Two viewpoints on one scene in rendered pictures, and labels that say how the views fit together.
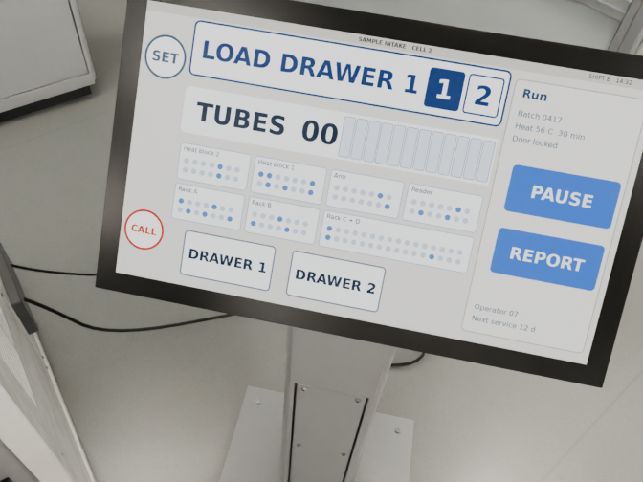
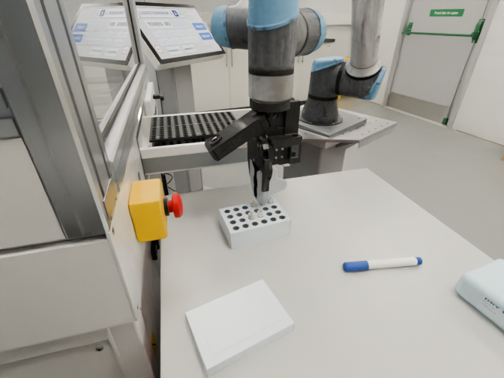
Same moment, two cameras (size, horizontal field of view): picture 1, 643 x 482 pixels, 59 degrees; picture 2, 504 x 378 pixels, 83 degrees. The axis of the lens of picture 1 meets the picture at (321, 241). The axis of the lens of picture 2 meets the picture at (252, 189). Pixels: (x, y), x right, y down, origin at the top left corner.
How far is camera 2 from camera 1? 147 cm
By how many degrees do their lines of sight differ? 53
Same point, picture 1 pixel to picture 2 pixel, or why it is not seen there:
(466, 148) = (184, 22)
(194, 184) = (159, 37)
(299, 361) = (181, 110)
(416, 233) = (191, 37)
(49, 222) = not seen: outside the picture
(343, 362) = (187, 103)
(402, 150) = (178, 24)
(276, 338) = not seen: hidden behind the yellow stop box
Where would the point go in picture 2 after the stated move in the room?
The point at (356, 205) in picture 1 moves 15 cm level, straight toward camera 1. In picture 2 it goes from (181, 34) to (206, 35)
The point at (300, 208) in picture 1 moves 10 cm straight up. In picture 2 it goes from (175, 37) to (172, 13)
